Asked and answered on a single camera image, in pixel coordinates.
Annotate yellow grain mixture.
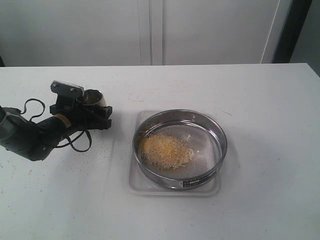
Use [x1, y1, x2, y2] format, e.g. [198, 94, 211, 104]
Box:
[138, 134, 194, 170]

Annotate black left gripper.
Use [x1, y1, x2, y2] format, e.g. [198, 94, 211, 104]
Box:
[37, 95, 112, 136]

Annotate white square plastic tray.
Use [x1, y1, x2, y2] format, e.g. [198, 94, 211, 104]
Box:
[128, 110, 222, 198]

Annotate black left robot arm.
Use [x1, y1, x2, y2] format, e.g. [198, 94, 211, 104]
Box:
[0, 96, 113, 162]

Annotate stainless steel cup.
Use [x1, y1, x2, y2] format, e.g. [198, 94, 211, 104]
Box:
[78, 89, 107, 108]

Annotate black camera cable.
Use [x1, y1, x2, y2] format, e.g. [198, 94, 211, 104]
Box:
[21, 98, 103, 153]

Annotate round steel mesh sieve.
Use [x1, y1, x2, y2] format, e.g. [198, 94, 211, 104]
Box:
[132, 108, 229, 192]

